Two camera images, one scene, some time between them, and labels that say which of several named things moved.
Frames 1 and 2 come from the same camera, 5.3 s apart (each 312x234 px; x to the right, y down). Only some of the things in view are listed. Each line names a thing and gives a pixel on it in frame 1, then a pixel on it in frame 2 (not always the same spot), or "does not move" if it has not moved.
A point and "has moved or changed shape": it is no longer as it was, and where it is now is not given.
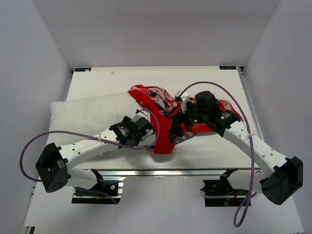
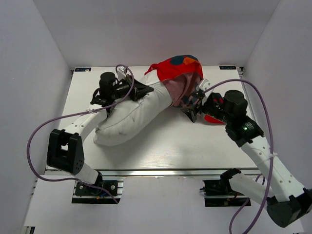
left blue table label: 83,69 does not move
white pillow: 73,121 has moved or changed shape
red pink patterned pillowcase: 172,125 -> 183,74
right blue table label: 227,68 does not move
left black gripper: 126,121 -> 139,90
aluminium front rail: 172,172 does not move
